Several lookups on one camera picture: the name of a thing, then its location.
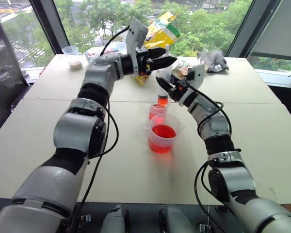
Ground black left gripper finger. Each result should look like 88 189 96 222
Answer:
151 56 178 72
148 48 170 59

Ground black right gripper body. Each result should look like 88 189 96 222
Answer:
170 80 194 103

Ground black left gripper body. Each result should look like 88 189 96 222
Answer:
136 48 153 77

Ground tube with orange liquid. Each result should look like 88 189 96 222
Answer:
157 44 172 107

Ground small clear cup red liquid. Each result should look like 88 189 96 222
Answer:
148 103 171 121

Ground large measuring cup red liquid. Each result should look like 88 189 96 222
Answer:
142 113 185 154

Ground empty clear measuring cup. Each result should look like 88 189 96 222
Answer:
62 46 83 58

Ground crumpled paper wrapper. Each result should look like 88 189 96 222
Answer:
171 56 200 79

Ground yellow snack bag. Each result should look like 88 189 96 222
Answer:
135 11 181 86

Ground grey cloth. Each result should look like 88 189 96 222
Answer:
203 51 230 74

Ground clear glass tumbler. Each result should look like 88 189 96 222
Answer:
200 44 219 61

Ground clear plastic bag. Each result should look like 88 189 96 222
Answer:
84 41 127 64

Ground pink round sponge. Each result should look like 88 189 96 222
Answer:
69 60 83 71

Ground grey roller blind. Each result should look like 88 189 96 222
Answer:
249 0 291 62

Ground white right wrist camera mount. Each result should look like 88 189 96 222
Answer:
188 64 206 92

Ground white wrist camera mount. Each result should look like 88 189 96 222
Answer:
125 17 150 79
188 64 206 92

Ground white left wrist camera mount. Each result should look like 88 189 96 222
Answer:
125 17 150 79

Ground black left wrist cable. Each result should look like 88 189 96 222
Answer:
99 26 132 57

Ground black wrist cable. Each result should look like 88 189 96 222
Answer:
188 84 234 146
99 26 132 57

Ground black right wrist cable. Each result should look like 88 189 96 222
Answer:
188 84 234 146

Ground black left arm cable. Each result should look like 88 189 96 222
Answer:
69 97 120 233

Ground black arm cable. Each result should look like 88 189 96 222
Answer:
69 97 120 233
194 161 225 233

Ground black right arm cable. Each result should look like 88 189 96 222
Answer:
194 161 225 233

